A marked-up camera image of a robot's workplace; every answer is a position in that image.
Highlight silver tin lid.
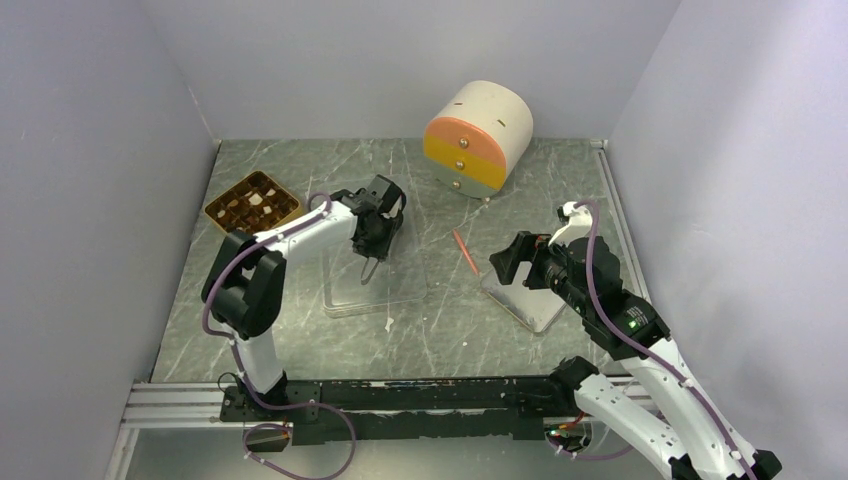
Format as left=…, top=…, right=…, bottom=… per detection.
left=480, top=271, right=566, bottom=334

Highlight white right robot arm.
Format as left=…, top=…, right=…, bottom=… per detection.
left=489, top=201, right=782, bottom=479

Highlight clear plastic tray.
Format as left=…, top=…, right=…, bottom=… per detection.
left=320, top=174, right=427, bottom=318

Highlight red pen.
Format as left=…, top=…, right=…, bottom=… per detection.
left=452, top=229, right=480, bottom=276

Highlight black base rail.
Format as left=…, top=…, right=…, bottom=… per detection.
left=220, top=375, right=579, bottom=446

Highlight gold chocolate tin box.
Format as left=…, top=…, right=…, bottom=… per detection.
left=203, top=171, right=304, bottom=234

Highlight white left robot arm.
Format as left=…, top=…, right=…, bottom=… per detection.
left=201, top=187, right=406, bottom=420

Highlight round pastel drawer cabinet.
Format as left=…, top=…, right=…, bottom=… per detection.
left=423, top=80, right=534, bottom=199

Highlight aluminium frame rail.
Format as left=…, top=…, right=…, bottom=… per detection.
left=104, top=382, right=224, bottom=479

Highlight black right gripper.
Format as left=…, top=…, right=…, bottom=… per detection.
left=489, top=229, right=591, bottom=315

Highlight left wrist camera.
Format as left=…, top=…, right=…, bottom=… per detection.
left=361, top=175, right=407, bottom=218

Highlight black metal tongs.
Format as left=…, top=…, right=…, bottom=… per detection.
left=360, top=257, right=380, bottom=285

